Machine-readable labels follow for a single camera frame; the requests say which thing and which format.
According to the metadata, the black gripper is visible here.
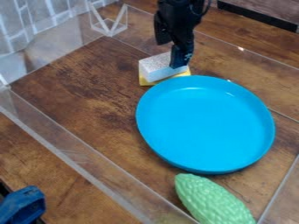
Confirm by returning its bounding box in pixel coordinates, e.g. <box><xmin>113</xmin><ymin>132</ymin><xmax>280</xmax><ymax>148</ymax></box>
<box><xmin>153</xmin><ymin>0</ymin><xmax>205</xmax><ymax>69</ymax></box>

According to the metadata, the white speckled foam block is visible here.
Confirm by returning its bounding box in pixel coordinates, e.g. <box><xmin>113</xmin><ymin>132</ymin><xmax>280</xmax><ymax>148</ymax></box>
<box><xmin>138</xmin><ymin>52</ymin><xmax>189</xmax><ymax>82</ymax></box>

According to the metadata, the yellow rectangular box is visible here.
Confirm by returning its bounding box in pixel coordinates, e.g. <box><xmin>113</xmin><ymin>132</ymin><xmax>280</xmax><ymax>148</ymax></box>
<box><xmin>138</xmin><ymin>68</ymin><xmax>192</xmax><ymax>87</ymax></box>

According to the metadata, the blue round tray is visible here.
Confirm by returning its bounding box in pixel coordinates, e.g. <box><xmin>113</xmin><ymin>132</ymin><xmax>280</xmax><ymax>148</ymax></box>
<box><xmin>134</xmin><ymin>75</ymin><xmax>276</xmax><ymax>174</ymax></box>

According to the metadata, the white grid curtain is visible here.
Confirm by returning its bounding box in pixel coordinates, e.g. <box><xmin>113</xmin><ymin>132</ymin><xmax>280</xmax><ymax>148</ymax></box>
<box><xmin>0</xmin><ymin>0</ymin><xmax>117</xmax><ymax>58</ymax></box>

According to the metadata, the green bitter gourd toy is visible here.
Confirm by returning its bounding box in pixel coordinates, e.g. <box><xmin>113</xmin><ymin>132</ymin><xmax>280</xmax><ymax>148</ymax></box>
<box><xmin>173</xmin><ymin>173</ymin><xmax>256</xmax><ymax>224</ymax></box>

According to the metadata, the black cable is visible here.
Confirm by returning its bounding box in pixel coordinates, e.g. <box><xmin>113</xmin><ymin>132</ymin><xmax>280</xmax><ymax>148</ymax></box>
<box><xmin>193</xmin><ymin>0</ymin><xmax>212</xmax><ymax>18</ymax></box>

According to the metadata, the clear acrylic enclosure wall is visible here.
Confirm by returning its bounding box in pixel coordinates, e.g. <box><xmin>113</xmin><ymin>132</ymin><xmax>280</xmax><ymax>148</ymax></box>
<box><xmin>0</xmin><ymin>3</ymin><xmax>299</xmax><ymax>224</ymax></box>

